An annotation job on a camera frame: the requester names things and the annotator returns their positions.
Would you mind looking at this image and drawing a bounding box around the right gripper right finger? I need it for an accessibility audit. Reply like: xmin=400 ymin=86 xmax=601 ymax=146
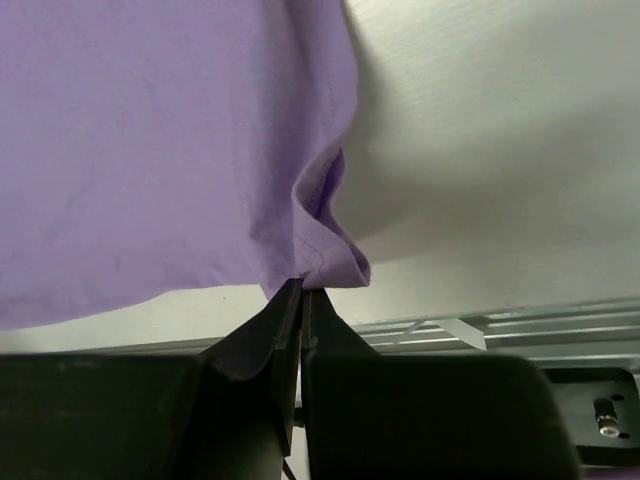
xmin=301 ymin=290 xmax=580 ymax=479

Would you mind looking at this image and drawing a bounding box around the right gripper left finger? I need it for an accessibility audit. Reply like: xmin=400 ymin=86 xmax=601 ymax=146
xmin=1 ymin=280 xmax=302 ymax=479

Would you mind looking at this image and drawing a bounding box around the purple t shirt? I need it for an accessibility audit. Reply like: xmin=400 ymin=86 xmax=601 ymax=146
xmin=1 ymin=1 xmax=370 ymax=330

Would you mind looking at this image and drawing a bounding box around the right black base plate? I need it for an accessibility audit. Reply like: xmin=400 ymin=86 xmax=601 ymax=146
xmin=543 ymin=367 xmax=639 ymax=478

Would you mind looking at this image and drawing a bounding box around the aluminium rail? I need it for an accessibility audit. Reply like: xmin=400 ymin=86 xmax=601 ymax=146
xmin=354 ymin=298 xmax=639 ymax=362

